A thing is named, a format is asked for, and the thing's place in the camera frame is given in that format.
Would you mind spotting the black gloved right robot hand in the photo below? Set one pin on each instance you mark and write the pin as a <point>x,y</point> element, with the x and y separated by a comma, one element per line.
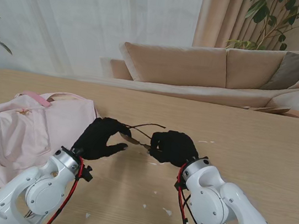
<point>175,149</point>

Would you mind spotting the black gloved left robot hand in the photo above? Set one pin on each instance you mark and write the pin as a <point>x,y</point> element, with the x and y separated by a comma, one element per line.
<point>95,140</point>

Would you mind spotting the dark sunglasses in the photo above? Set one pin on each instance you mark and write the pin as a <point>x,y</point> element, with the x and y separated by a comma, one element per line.
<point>133,141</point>

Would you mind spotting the pale pink backpack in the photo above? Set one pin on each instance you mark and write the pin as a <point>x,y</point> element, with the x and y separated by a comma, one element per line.
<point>18,132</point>

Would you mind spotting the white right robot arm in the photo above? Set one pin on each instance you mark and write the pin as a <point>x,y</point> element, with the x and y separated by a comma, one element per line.
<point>210,193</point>

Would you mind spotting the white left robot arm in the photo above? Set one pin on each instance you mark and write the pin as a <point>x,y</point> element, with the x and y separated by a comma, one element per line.
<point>41,186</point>

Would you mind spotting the beige sofa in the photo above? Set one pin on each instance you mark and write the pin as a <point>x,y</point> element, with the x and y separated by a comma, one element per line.
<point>178,66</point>

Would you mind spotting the flat wooden tray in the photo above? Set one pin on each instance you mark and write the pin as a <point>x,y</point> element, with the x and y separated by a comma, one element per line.
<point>275,109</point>

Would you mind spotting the white sheer curtain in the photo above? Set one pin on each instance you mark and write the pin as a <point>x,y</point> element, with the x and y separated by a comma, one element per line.
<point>96,12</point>

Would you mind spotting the beige pleated curtain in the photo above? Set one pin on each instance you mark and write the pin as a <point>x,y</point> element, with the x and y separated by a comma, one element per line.
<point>223,19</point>

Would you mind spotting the grey brown sofa cushion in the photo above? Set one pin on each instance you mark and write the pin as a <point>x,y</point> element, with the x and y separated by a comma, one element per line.
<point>291,70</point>

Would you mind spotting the tall green leafy plant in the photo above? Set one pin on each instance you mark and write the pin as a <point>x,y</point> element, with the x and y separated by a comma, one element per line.
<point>264,11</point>

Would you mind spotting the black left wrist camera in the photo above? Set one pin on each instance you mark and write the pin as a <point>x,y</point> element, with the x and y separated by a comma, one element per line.
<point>88,173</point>

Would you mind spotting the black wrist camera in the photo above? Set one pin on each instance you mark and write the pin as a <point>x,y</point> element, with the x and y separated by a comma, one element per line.
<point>180,183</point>
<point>88,173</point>

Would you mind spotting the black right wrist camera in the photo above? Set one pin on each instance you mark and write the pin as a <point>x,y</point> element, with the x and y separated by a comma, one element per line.
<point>180,183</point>

